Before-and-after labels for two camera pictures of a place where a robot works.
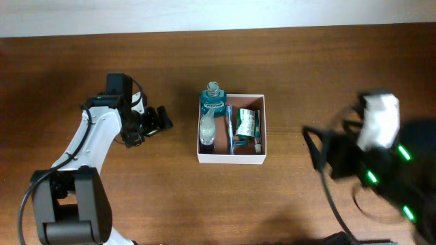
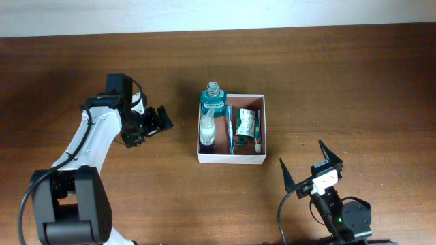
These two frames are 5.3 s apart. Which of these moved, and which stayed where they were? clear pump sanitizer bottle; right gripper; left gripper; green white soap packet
Moved: right gripper
Stayed: green white soap packet; clear pump sanitizer bottle; left gripper
